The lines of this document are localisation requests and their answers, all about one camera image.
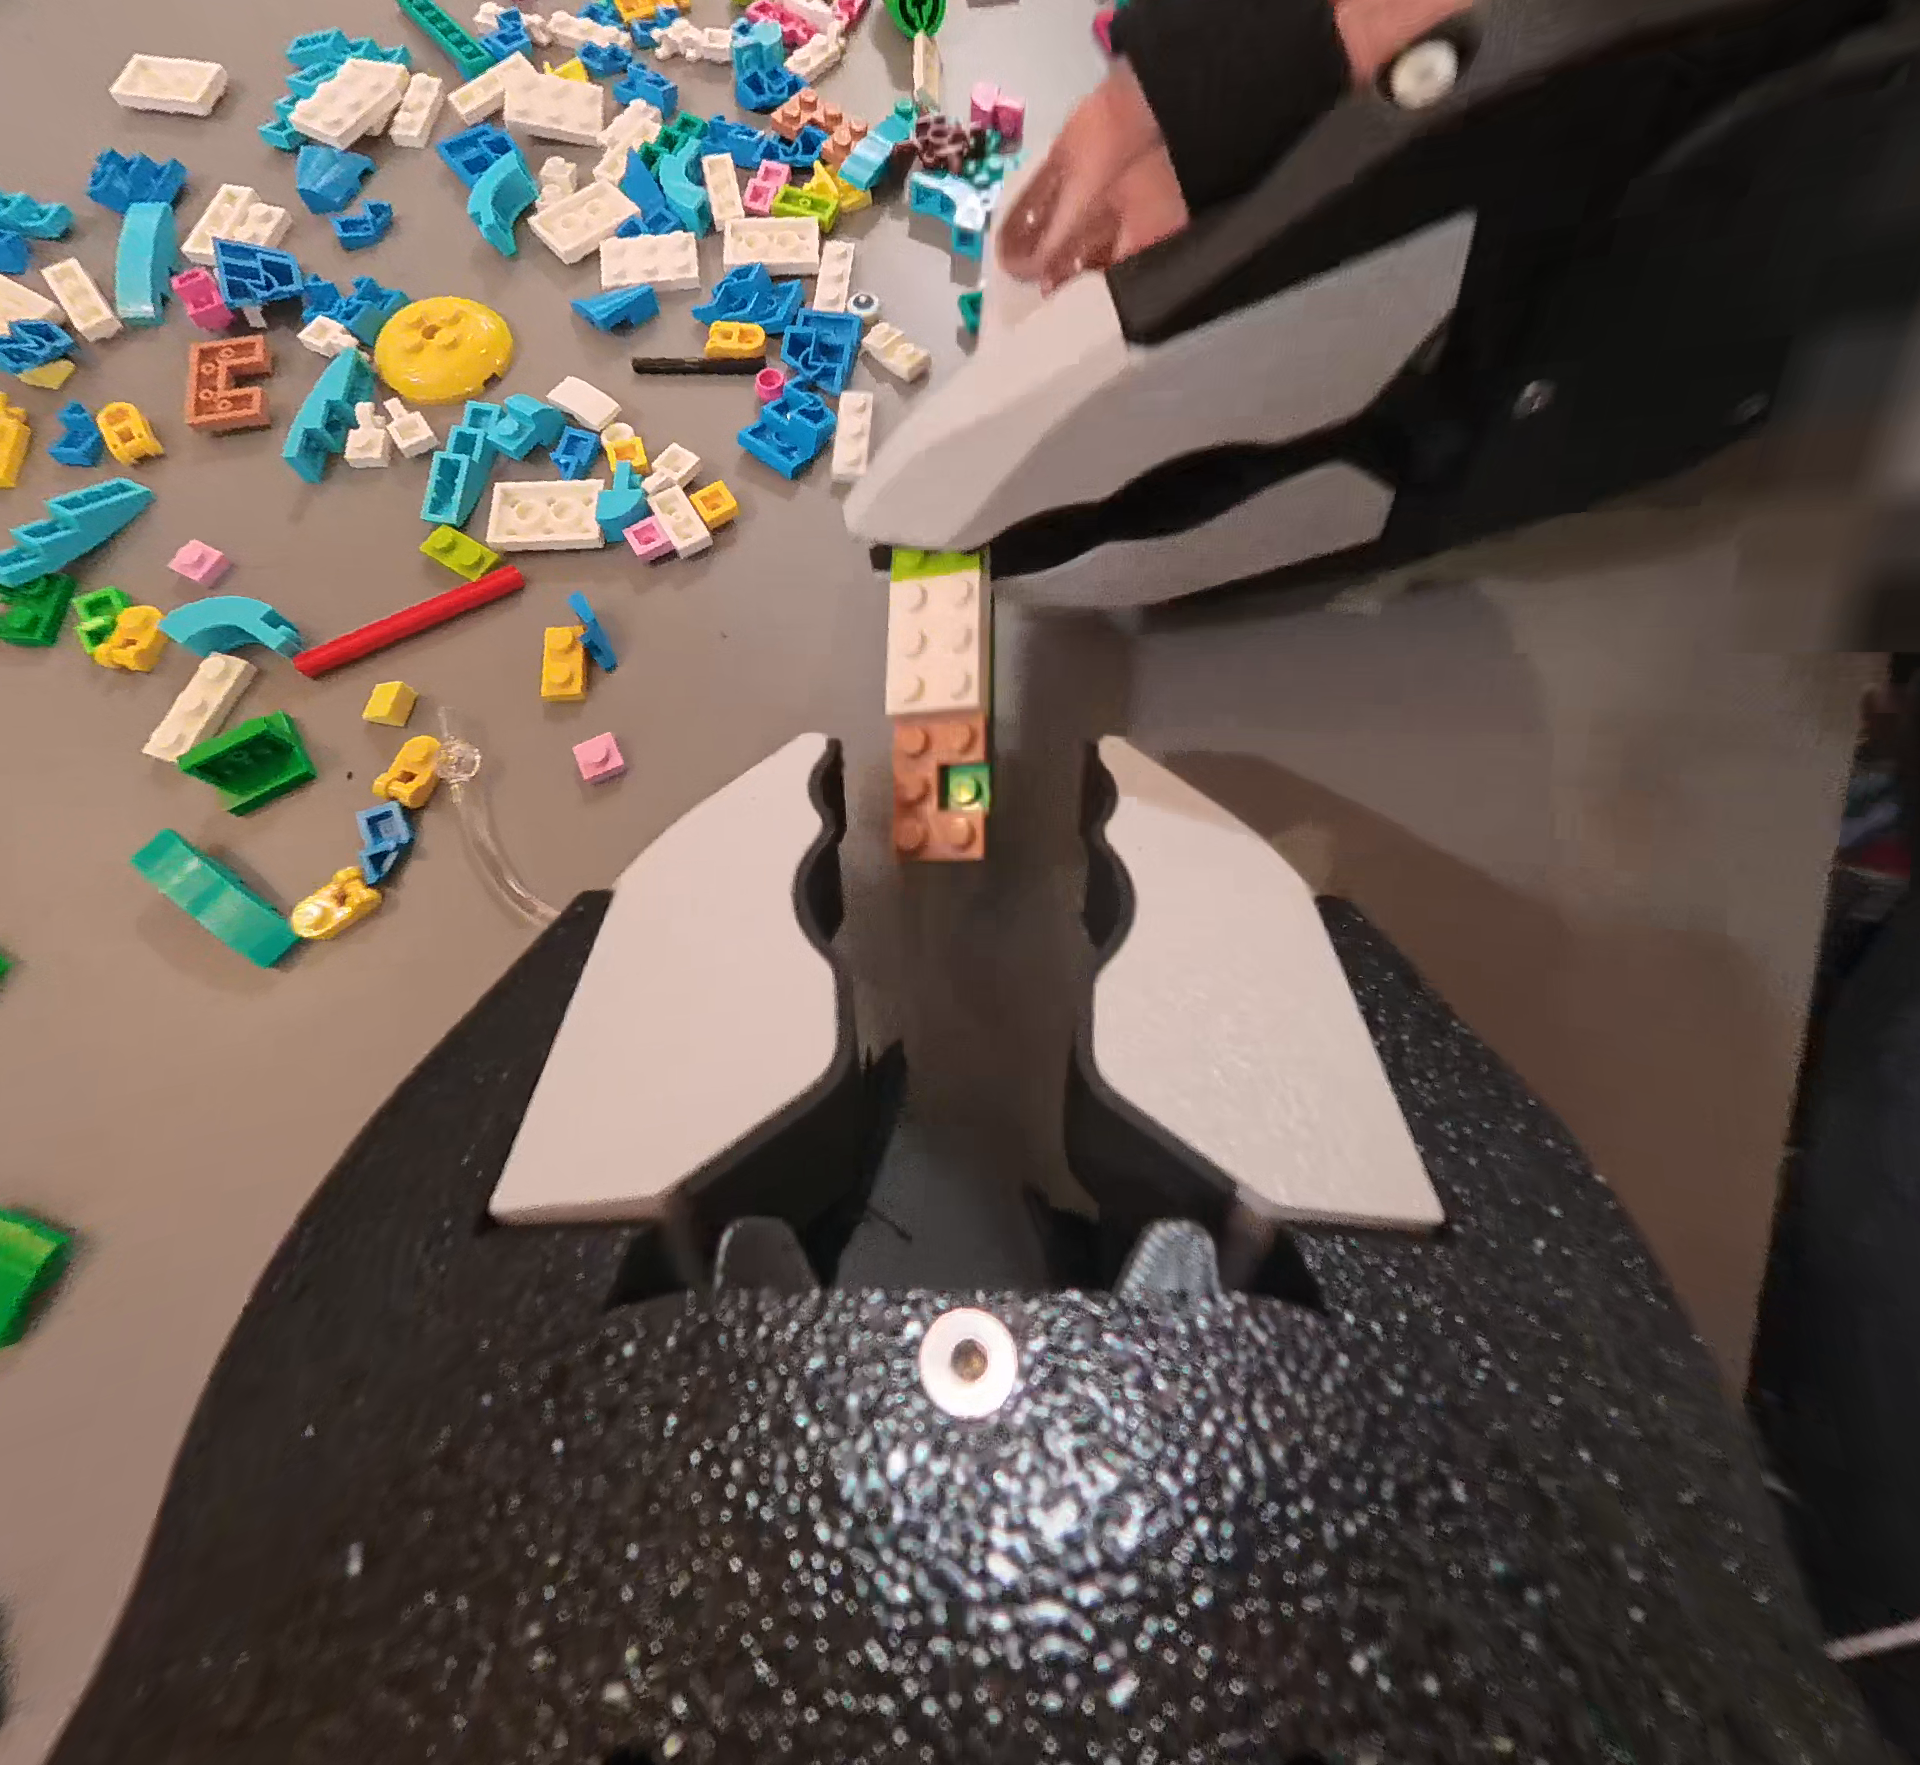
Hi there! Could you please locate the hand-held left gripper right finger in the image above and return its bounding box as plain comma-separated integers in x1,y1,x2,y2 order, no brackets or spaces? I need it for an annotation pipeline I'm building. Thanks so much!
1068,733,1446,1232

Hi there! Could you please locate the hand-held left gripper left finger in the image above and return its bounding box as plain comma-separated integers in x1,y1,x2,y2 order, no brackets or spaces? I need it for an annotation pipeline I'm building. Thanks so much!
488,728,904,1227

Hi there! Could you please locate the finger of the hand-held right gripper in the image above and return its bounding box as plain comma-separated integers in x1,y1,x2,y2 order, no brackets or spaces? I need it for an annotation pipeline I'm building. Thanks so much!
990,460,1402,613
838,211,1483,550

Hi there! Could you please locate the brown white lime brick assembly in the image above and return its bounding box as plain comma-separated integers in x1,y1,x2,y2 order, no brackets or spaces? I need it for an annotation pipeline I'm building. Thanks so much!
878,541,997,868

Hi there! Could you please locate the clear curved tube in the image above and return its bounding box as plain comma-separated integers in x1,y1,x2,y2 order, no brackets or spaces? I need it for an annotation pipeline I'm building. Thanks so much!
435,707,567,928

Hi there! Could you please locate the red rod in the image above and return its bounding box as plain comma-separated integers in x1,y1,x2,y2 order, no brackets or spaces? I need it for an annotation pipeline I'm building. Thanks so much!
290,564,527,681

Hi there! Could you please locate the pile of colourful toy bricks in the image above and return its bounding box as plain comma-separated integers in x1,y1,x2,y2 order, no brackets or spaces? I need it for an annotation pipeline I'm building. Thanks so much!
0,0,1188,985

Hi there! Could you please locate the teal long slope brick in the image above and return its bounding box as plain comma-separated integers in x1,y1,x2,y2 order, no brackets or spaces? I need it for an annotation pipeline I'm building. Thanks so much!
130,825,302,968

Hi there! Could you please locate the yellow round dish brick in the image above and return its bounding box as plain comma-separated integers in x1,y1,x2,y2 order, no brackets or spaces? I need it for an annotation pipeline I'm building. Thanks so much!
372,295,516,407

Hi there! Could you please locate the green slope brick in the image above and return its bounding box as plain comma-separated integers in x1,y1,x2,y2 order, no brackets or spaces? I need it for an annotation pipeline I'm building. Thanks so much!
0,1204,75,1347

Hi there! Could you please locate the teal long plate brick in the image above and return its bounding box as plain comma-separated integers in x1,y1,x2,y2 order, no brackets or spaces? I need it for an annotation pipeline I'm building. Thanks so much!
394,0,504,79

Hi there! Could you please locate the brown notched plate brick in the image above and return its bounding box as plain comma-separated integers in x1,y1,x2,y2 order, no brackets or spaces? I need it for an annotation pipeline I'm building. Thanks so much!
183,329,277,430

